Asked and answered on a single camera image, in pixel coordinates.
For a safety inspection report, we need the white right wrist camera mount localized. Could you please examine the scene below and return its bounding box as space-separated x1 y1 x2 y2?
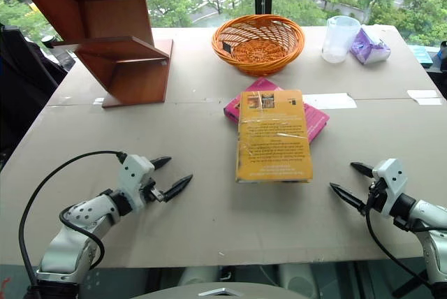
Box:
372 158 409 218

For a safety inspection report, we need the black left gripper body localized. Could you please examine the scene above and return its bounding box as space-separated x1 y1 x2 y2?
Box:
141 178 166 204

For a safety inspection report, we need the short black left arm cable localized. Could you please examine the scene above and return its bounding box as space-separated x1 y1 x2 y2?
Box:
59 204 105 268

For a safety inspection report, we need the pink book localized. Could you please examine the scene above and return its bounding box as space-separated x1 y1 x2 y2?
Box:
223 77 330 145

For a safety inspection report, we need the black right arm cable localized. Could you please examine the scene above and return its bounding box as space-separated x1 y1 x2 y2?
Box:
365 182 437 296

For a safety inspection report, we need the clear plastic cup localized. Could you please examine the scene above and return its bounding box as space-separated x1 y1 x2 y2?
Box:
321 15 361 64

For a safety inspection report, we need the black chair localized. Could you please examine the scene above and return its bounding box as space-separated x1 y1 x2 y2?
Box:
0 24 76 170

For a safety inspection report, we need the black device beside table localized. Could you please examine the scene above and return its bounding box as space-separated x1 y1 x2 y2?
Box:
427 41 447 101

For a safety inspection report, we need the white cylinder under table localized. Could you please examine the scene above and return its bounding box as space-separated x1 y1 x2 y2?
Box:
176 265 219 288
278 263 319 297

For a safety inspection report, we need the wooden shelf stand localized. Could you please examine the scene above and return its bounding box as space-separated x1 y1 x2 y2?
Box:
5 0 175 109

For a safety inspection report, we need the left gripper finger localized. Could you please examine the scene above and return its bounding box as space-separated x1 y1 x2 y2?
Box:
162 174 193 203
149 156 173 171

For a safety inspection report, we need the wide white tape strip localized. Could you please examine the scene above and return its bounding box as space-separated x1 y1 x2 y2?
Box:
302 93 358 110

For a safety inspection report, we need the orange woven basket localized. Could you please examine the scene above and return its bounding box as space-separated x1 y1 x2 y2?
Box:
212 14 306 77

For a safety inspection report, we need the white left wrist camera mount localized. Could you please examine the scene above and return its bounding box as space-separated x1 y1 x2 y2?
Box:
117 154 156 209

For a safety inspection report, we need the yellow book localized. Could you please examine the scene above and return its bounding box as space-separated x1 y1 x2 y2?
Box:
235 89 314 184

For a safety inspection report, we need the teal box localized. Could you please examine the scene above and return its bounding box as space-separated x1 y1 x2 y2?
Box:
406 45 432 67

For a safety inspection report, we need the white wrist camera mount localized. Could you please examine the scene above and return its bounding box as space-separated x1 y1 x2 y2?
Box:
372 158 409 218
117 154 156 209

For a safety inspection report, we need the grey rounded robot torso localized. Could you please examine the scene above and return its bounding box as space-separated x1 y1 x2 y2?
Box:
131 281 315 299

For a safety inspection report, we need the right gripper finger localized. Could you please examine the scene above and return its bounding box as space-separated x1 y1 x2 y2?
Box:
329 182 367 214
350 161 374 179

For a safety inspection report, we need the purple tissue pack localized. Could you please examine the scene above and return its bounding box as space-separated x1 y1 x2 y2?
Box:
349 24 392 66

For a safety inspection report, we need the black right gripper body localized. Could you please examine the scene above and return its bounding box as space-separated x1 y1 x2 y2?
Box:
365 177 388 214

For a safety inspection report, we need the black table leg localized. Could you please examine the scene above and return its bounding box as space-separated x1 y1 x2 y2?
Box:
390 266 434 298

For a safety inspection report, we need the long black left arm cable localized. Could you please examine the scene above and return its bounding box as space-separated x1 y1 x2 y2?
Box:
18 151 127 289

